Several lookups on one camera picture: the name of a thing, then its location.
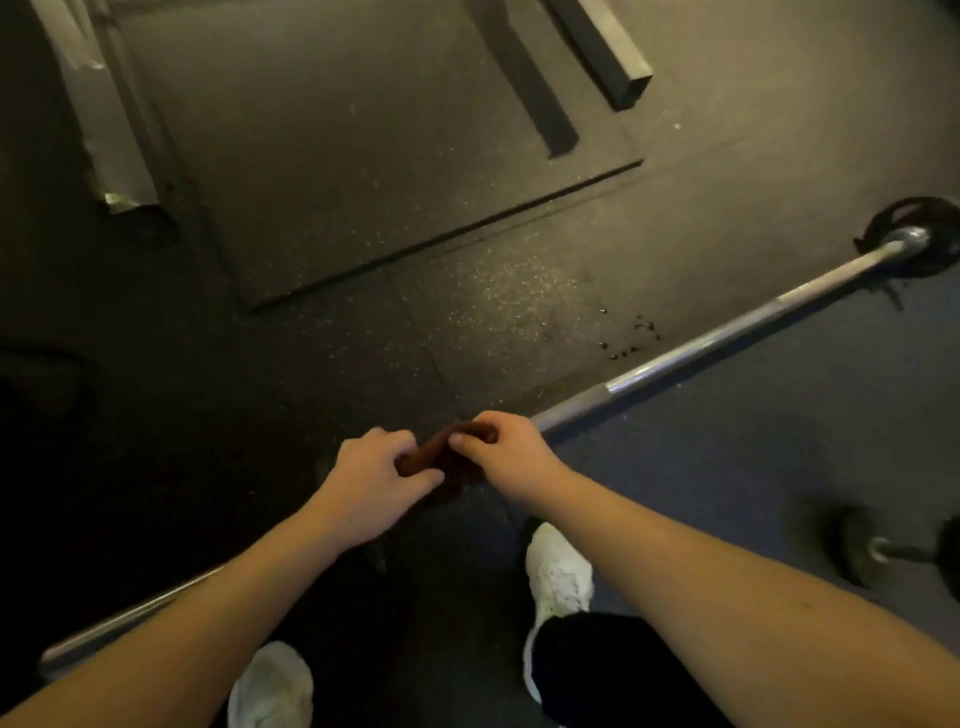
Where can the grey metal rack beam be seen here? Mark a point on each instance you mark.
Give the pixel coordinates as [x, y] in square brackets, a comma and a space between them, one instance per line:
[600, 45]

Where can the white right sneaker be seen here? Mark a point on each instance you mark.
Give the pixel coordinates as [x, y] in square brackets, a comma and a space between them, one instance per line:
[556, 577]

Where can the person's right thumb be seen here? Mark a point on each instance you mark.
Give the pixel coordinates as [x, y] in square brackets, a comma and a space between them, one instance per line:
[469, 448]

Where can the black barbell weight plate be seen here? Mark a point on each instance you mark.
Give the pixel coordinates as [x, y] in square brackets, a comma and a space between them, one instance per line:
[919, 236]

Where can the white sneaker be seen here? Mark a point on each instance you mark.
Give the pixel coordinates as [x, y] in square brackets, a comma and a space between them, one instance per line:
[271, 686]
[556, 577]

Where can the white left sneaker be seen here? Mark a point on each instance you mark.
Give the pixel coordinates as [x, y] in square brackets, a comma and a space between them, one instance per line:
[271, 686]

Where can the person's right hand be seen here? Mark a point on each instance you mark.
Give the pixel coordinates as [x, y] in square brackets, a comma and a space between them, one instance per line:
[517, 454]

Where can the grey metal rack post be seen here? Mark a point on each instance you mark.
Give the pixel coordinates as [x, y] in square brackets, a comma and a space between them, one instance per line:
[101, 112]

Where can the person's right forearm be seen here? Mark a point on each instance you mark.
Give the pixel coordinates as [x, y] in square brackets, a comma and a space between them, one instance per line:
[750, 600]

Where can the black trouser leg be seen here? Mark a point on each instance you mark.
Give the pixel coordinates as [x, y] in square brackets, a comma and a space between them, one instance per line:
[615, 671]

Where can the silver steel barbell bar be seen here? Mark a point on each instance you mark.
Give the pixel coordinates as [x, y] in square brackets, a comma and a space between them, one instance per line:
[675, 360]

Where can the person's left forearm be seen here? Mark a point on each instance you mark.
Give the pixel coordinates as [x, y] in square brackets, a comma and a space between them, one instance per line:
[172, 630]

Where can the person's left thumb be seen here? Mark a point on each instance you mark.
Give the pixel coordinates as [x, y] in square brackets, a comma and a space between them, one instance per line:
[421, 480]

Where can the dark red cloth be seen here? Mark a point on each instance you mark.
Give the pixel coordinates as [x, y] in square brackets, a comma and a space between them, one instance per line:
[442, 454]

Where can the black dumbbell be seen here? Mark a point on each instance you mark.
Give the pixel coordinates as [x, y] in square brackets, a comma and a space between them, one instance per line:
[892, 551]

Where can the person's left hand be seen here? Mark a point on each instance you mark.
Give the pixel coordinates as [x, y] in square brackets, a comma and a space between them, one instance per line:
[367, 487]

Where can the black rubber floor mat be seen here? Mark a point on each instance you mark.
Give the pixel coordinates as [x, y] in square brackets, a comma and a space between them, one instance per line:
[375, 142]

